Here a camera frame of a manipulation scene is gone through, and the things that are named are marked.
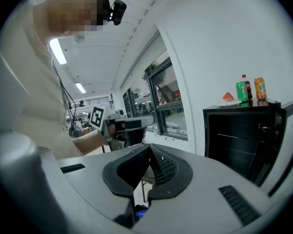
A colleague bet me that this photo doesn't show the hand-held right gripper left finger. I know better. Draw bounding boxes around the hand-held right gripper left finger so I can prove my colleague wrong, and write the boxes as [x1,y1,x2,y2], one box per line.
[56,143,151,229]

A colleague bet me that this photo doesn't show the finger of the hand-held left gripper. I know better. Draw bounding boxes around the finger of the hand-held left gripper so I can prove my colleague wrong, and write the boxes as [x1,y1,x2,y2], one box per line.
[124,115,155,146]

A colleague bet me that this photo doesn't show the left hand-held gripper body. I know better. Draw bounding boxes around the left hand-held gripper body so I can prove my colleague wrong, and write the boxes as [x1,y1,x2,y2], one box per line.
[89,105,127,142]

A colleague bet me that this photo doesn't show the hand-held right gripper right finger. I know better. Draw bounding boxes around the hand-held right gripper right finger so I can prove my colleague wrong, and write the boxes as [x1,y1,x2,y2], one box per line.
[131,143,278,234]

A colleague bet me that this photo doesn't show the black mini fridge cabinet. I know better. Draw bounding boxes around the black mini fridge cabinet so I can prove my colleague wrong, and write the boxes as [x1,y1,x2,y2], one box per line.
[202,98,293,197]

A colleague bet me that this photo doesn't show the person's left forearm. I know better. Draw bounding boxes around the person's left forearm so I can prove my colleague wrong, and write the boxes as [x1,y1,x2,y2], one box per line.
[73,129,110,156]

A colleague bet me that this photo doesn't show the person's left hand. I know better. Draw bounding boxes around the person's left hand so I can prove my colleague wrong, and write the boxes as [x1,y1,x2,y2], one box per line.
[106,123,117,140]

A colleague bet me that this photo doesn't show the black framed window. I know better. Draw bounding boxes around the black framed window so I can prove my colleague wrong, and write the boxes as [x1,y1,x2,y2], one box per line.
[123,56,188,141]

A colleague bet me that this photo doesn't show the person's beige shirt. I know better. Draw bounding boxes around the person's beige shirt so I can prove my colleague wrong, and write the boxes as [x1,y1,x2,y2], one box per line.
[0,3,85,159]

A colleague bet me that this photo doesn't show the white round plate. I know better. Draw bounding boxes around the white round plate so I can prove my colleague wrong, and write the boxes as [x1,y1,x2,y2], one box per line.
[214,99,242,107]

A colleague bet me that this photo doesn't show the red watermelon slice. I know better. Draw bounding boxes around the red watermelon slice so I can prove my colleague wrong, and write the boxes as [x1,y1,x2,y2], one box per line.
[221,91,235,102]

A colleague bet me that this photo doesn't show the green soda can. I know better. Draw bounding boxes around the green soda can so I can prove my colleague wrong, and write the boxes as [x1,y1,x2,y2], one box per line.
[235,81,249,102]

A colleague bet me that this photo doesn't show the cola bottle red cap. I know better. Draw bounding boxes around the cola bottle red cap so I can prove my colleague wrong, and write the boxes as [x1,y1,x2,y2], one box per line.
[241,74,253,101]

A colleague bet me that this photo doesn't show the orange drink can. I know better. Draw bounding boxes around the orange drink can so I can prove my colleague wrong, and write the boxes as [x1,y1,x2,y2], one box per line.
[253,77,268,100]

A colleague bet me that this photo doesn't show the person's head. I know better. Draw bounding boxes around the person's head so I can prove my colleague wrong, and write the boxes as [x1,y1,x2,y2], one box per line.
[33,0,110,38]

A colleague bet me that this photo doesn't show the black body cables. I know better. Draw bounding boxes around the black body cables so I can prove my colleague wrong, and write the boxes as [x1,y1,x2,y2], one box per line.
[52,59,76,136]

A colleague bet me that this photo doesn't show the black head-mounted camera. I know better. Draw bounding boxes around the black head-mounted camera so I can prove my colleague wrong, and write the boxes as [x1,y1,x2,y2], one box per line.
[106,0,127,26]

